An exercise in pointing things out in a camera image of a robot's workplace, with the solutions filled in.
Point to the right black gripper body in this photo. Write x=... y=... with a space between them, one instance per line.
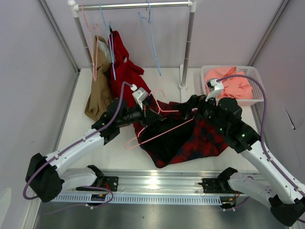
x=208 y=110

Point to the wrist white camera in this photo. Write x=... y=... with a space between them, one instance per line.
x=215 y=88
x=139 y=95

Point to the blue hanger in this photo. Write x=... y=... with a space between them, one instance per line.
x=110 y=41
x=146 y=23

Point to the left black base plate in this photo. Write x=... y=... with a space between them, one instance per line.
x=105 y=182

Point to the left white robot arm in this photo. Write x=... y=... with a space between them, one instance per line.
x=45 y=173

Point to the white plastic basket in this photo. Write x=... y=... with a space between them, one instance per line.
x=249 y=71

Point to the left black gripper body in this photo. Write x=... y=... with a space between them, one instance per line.
x=133 y=115

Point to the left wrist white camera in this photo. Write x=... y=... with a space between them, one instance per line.
x=139 y=95

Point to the left blue hanger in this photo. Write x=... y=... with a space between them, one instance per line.
x=110 y=41

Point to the pink garment in basket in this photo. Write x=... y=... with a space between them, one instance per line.
x=236 y=87

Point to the metal clothes rack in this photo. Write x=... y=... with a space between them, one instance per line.
x=191 y=4

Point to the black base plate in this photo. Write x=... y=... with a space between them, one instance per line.
x=105 y=182
x=215 y=186

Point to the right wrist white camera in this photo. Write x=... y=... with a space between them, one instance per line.
x=215 y=88

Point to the white slotted cable duct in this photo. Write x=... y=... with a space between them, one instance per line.
x=139 y=199

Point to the red plaid skirt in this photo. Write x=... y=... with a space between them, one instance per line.
x=194 y=140

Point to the tan hanging garment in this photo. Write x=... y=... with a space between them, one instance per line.
x=101 y=92

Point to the right blue hanger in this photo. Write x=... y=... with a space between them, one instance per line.
x=146 y=23

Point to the pink hanger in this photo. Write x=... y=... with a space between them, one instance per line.
x=159 y=135
x=93 y=47

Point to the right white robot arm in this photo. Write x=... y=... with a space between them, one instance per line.
x=284 y=195

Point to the red hanging garment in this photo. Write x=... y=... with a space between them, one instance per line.
x=124 y=69

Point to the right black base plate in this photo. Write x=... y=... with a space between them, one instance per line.
x=215 y=186

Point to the aluminium mounting rail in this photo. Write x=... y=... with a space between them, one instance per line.
x=138 y=182

